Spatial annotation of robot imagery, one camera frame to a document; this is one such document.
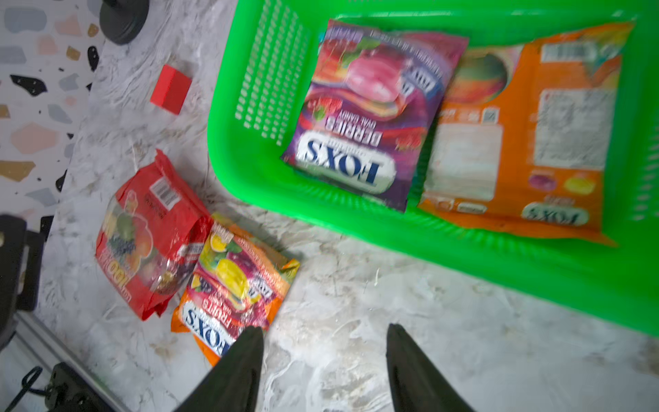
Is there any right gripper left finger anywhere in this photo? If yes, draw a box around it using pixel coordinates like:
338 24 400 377
176 326 264 412

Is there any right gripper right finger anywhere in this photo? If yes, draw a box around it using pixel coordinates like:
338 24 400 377
386 324 474 412

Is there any orange Fox's fruits candy bag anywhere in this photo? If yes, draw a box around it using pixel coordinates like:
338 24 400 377
171 213 300 366

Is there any red fruit candy bag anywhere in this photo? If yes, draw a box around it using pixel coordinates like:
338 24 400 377
95 150 213 321

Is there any orange candy bag back side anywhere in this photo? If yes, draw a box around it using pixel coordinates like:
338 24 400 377
418 22 633 244

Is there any purple Fox's berries candy bag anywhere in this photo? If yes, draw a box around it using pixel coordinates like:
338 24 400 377
281 20 470 212

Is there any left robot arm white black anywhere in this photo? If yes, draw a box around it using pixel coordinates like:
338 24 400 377
1 214 46 350

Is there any green plastic basket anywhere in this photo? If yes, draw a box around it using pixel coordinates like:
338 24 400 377
208 1 658 336

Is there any red cube block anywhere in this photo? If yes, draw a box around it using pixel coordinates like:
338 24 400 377
150 65 192 115

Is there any glitter microphone on black stand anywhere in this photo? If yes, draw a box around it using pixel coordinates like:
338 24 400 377
100 0 150 46

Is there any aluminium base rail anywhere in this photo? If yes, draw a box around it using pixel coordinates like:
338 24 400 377
1 312 128 411

